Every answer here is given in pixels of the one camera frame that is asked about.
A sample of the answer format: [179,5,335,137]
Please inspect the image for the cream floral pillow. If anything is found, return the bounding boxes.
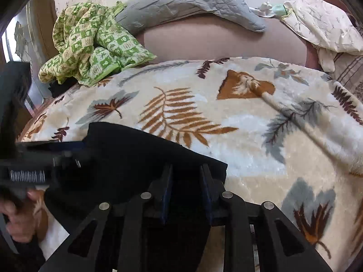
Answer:
[280,0,363,73]

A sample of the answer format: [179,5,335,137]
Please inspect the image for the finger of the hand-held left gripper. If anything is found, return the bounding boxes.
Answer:
[42,141,87,151]
[53,150,93,168]

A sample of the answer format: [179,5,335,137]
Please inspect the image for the brown striped sheet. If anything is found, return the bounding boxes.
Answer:
[334,53,363,103]

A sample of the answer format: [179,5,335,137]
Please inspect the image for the grey quilted pillow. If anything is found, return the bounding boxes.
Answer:
[115,0,267,35]

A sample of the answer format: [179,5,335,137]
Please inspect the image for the window with lace curtain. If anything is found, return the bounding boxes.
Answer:
[2,20,43,111]

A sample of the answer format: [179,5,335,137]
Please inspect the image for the leaf print fleece blanket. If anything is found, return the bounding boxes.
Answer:
[16,57,363,272]

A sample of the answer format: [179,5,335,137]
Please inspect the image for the pink bed sheet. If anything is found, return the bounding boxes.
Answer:
[135,14,321,69]

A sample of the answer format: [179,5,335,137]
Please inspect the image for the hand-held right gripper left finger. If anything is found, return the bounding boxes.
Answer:
[38,164,174,272]

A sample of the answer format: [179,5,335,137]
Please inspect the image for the green checkered quilt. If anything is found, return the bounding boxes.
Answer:
[38,1,158,87]

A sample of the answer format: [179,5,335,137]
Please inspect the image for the person's left hand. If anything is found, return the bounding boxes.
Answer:
[0,189,39,244]

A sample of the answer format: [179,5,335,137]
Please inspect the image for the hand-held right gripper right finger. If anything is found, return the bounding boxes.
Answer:
[199,163,334,272]

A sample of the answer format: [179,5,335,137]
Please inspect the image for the small white green cloth item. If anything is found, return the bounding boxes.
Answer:
[255,2,293,21]

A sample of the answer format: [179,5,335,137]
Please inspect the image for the black pants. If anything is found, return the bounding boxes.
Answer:
[44,122,229,272]

